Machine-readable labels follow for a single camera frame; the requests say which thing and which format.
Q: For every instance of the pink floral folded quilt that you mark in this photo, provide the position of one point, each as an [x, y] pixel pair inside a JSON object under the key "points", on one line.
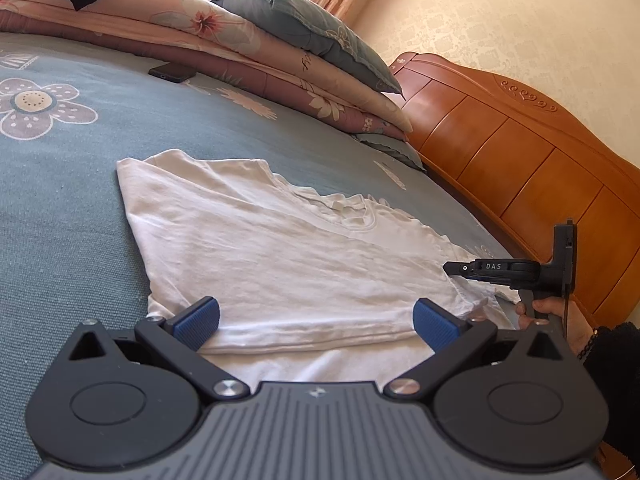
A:
{"points": [[175, 25]]}

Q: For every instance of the white printed long-sleeve shirt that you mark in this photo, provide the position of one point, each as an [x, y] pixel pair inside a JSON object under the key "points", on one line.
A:
{"points": [[275, 250]]}

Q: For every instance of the person's right hand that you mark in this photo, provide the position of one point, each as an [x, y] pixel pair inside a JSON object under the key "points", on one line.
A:
{"points": [[577, 325]]}

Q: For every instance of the thick grey-blue floral pillow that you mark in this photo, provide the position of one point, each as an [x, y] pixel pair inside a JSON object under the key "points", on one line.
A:
{"points": [[310, 35]]}

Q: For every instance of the black smartphone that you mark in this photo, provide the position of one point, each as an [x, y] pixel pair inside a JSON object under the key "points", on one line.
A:
{"points": [[172, 71]]}

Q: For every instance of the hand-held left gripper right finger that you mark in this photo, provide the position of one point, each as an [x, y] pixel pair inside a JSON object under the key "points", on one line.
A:
{"points": [[435, 325]]}

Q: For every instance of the wooden headboard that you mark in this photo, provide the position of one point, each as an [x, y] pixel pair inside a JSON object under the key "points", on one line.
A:
{"points": [[525, 160]]}

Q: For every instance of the flat grey-blue pillow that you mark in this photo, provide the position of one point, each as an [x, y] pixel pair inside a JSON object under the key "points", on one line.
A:
{"points": [[395, 152]]}

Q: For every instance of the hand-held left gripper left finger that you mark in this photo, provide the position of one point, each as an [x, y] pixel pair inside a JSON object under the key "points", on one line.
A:
{"points": [[197, 320]]}

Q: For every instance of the person's right forearm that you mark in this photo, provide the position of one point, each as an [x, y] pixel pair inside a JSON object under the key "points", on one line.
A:
{"points": [[615, 375]]}

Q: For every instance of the bed with blue floral sheet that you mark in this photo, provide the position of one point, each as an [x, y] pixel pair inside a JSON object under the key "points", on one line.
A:
{"points": [[65, 185]]}

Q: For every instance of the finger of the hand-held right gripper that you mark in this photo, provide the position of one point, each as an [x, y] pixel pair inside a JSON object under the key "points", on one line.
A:
{"points": [[460, 269]]}

